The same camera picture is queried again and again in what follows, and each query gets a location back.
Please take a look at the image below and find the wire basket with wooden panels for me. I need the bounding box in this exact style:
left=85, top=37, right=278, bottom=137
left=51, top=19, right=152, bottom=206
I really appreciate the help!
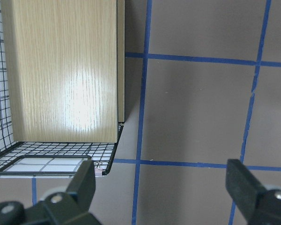
left=0, top=0, right=125, bottom=178

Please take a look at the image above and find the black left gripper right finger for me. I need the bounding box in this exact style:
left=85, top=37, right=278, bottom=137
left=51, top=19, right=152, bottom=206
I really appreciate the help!
left=225, top=159, right=267, bottom=219

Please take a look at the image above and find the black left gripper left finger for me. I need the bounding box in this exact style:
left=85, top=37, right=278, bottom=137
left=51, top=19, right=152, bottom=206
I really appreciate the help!
left=66, top=160, right=96, bottom=211

